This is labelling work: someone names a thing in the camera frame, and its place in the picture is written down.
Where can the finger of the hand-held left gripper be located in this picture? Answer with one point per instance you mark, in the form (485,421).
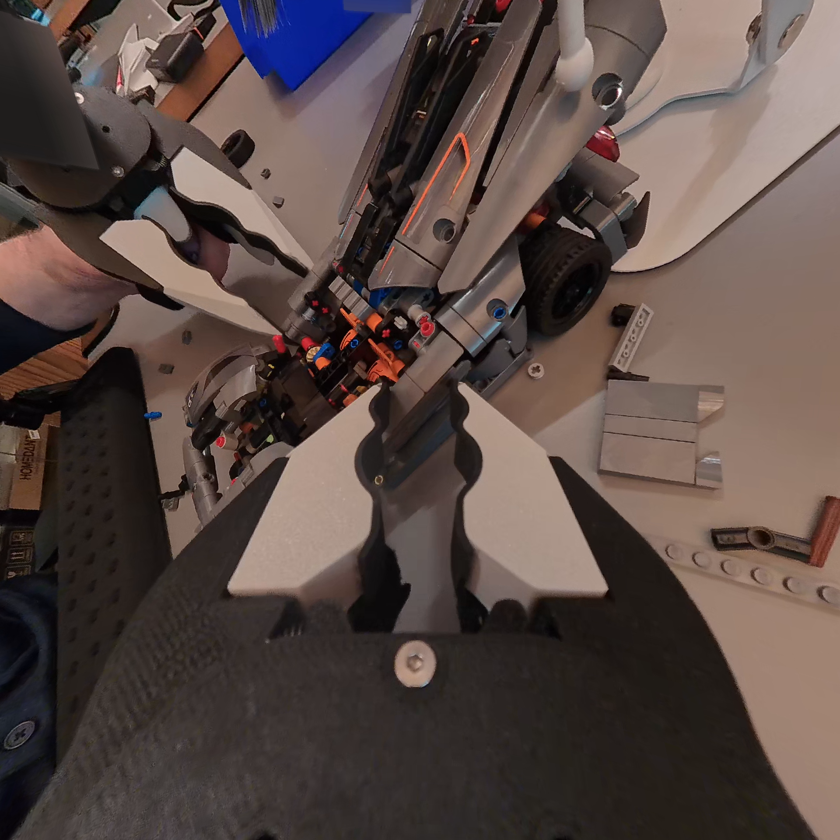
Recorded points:
(177,275)
(223,184)

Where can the black wallet case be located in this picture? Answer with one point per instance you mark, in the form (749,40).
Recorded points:
(174,56)

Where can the grey lego car model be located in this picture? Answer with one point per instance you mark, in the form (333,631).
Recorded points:
(485,131)

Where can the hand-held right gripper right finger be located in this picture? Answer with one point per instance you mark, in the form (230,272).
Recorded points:
(525,518)

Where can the printed cardboard box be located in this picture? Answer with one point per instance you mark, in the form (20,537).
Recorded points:
(26,466)

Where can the black lego tire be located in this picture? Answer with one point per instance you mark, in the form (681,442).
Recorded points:
(238,145)

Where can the black dimpled foam mat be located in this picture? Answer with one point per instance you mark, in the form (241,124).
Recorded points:
(105,492)

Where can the grey lego sloped panel assembly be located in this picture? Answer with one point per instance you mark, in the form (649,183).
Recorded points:
(656,453)

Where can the blue plastic bin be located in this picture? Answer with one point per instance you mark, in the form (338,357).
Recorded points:
(308,46)

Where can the long grey lego plate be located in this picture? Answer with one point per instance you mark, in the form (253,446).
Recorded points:
(754,577)

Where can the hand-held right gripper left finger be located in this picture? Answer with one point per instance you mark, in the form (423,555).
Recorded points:
(308,518)

